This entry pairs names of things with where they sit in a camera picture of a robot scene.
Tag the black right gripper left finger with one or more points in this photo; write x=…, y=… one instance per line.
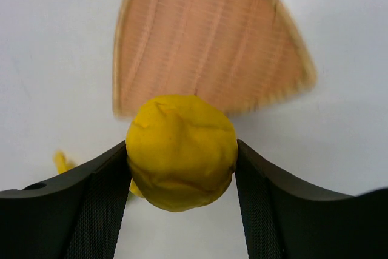
x=77, y=214

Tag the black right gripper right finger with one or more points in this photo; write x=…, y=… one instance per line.
x=284, y=216

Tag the yellow fake pear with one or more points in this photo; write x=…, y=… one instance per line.
x=182, y=153

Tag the yellow peeled fake lemon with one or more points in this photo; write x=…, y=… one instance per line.
x=62, y=163

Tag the woven bamboo fruit bowl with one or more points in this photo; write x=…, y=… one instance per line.
x=238, y=55

